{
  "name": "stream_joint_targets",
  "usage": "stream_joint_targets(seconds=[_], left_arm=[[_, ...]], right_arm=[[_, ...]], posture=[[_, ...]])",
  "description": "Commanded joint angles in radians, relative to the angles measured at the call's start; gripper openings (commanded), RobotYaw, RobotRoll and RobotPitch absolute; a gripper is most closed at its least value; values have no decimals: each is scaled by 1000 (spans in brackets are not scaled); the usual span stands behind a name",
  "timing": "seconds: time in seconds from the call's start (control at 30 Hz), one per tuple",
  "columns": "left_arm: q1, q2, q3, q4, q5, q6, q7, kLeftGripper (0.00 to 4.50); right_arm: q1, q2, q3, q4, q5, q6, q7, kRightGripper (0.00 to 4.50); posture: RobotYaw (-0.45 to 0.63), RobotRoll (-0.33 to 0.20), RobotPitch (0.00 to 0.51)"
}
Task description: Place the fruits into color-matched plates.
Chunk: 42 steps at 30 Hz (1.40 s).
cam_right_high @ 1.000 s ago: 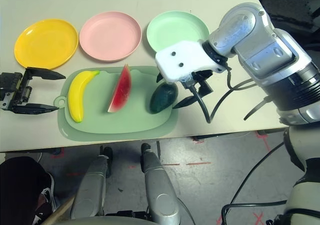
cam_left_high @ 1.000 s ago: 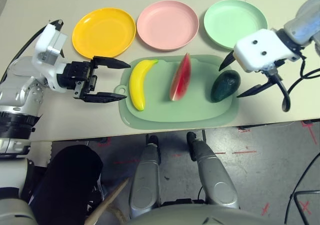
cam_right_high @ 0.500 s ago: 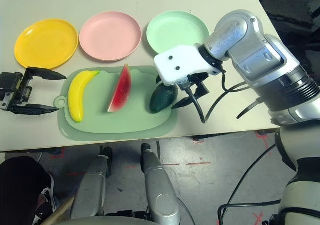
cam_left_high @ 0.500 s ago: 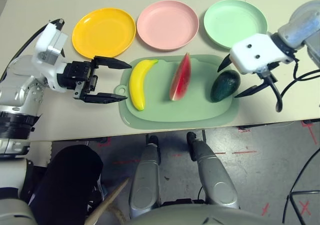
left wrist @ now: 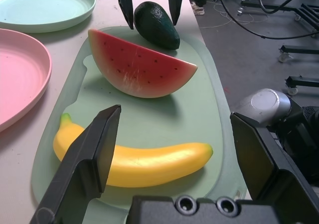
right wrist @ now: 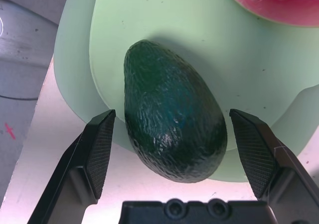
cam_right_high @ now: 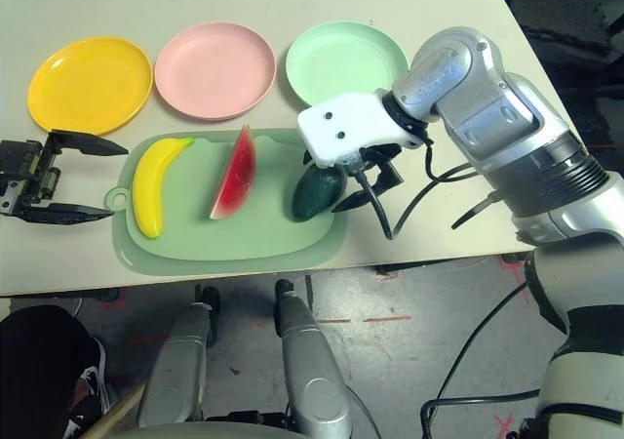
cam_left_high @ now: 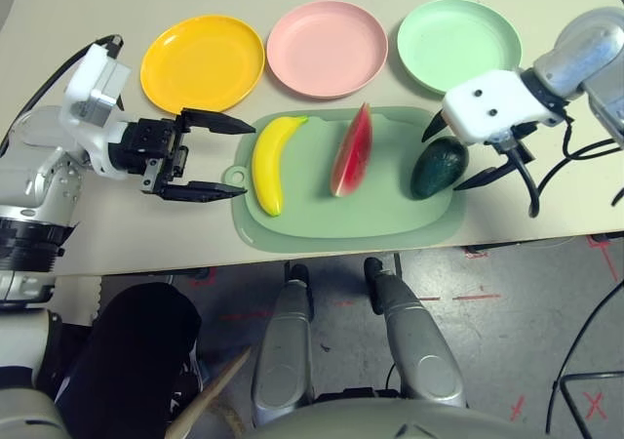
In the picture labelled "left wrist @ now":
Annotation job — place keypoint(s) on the toy watermelon slice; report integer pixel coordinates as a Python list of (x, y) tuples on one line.
[(139, 67)]

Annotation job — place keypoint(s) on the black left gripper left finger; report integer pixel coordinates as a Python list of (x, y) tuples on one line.
[(87, 159)]

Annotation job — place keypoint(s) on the yellow toy banana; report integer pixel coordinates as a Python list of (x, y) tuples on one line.
[(149, 164)]

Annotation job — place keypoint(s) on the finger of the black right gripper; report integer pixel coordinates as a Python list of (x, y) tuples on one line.
[(175, 3), (125, 5)]

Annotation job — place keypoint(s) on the pink plastic plate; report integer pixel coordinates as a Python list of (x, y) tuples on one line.
[(17, 79)]

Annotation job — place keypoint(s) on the black metal frame with casters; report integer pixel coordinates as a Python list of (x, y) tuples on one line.
[(306, 81), (271, 8), (299, 50)]

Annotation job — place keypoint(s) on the dark green toy avocado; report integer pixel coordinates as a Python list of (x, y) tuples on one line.
[(157, 25)]

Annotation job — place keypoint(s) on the mint green plastic plate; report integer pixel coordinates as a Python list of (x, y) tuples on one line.
[(42, 7)]

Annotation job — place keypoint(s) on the white chunky sneaker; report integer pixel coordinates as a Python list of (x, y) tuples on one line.
[(197, 9)]

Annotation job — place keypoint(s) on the green plastic cutting board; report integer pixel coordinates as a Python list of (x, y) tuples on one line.
[(154, 117)]

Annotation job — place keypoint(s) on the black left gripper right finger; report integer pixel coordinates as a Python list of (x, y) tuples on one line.
[(264, 164)]

